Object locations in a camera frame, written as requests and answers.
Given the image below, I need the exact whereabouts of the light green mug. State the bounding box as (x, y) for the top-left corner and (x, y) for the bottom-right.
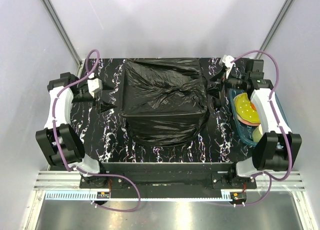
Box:
(252, 124), (263, 143)

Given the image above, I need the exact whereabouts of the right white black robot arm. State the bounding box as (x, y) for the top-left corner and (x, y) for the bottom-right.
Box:
(210, 55), (302, 189)

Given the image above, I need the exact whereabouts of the orange plastic cup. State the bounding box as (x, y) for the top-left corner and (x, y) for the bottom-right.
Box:
(250, 102), (257, 111)

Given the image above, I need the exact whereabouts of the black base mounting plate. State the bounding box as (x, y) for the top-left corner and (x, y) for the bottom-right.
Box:
(79, 162), (258, 191)

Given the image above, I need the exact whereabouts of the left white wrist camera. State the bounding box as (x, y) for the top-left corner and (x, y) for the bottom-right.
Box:
(87, 73), (103, 98)

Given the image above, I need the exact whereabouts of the black trash bag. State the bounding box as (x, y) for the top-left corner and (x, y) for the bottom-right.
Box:
(120, 58), (210, 147)

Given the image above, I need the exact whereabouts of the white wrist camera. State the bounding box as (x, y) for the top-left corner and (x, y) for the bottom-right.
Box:
(87, 73), (103, 98)
(219, 55), (236, 79)

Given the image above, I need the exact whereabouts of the blue transparent plastic tray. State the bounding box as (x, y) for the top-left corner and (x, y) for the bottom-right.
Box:
(228, 88), (292, 147)

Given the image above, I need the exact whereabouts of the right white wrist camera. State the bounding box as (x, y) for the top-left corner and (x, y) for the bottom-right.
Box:
(219, 55), (236, 79)

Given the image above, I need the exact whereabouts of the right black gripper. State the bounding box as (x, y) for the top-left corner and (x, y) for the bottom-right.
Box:
(203, 67), (248, 101)

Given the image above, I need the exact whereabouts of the black marble pattern mat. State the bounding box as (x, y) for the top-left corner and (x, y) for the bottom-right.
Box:
(70, 58), (254, 163)

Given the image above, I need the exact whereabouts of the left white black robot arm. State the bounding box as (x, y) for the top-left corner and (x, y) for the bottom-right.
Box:
(35, 72), (116, 188)

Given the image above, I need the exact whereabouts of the pink plastic plate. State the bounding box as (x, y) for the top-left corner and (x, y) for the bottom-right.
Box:
(237, 115), (260, 127)

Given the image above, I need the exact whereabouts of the yellow plastic plate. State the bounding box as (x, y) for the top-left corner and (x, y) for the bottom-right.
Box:
(233, 92), (261, 123)

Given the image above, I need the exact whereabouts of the aluminium frame rail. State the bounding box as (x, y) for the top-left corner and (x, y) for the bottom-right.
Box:
(33, 171), (306, 192)

